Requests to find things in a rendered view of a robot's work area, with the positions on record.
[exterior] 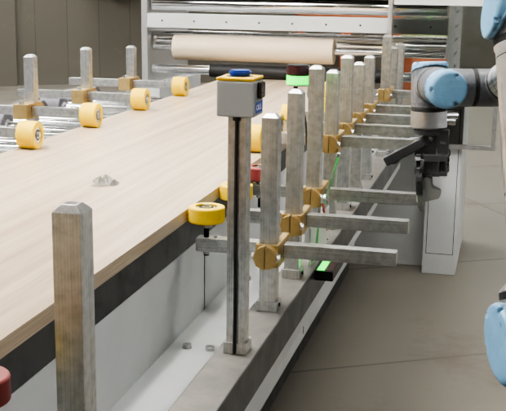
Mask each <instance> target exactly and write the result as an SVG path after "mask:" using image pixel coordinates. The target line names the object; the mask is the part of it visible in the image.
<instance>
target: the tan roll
mask: <svg viewBox="0 0 506 411"><path fill-rule="evenodd" d="M153 49H154V50H168V51H171V52H172V56H173V58H174V59H175V60H217V61H241V62H265V63H289V64H334V63H335V58H336V56H337V55H352V56H367V55H373V56H374V57H382V49H355V48H335V39H334V38H281V37H252V36H223V35H193V34H175V35H174V37H173V38H172V43H165V42H155V43H154V44H153Z"/></svg>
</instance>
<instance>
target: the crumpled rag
mask: <svg viewBox="0 0 506 411"><path fill-rule="evenodd" d="M92 182H94V183H92V184H91V185H92V186H94V185H95V186H100V187H101V186H104V185H110V186H114V185H115V184H117V183H119V182H118V181H117V180H116V179H115V178H111V177H110V176H109V174H104V175H100V176H99V177H98V178H97V177H96V178H94V179H93V180H92Z"/></svg>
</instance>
